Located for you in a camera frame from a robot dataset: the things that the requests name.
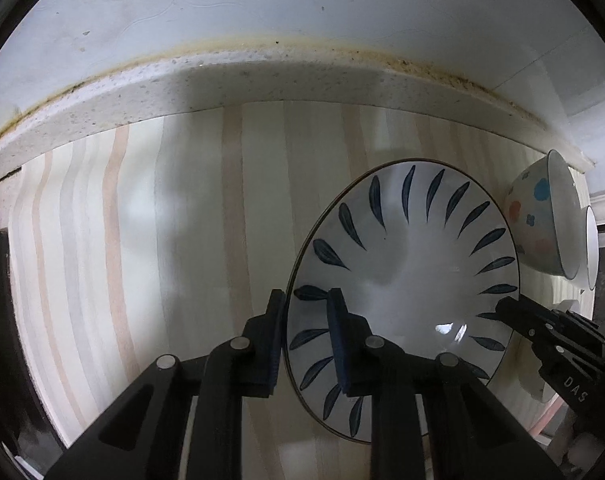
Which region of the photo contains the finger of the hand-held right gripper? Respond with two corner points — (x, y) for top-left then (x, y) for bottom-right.
(495, 297), (605, 376)
(520, 296), (605, 348)

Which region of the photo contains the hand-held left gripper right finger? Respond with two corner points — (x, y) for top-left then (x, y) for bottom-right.
(327, 287), (566, 480)

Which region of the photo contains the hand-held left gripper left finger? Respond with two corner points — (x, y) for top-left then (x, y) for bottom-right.
(45, 288), (286, 480)

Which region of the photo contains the white bowl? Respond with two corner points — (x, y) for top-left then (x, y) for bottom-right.
(580, 205), (601, 293)

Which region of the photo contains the dotted ceramic bowl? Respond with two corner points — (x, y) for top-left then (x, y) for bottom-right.
(505, 149), (583, 280)

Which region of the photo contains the blue leaf pattern plate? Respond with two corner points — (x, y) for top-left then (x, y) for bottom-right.
(281, 159), (521, 445)

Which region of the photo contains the striped tablecloth with cat print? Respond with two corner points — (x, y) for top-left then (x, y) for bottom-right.
(7, 100), (598, 480)

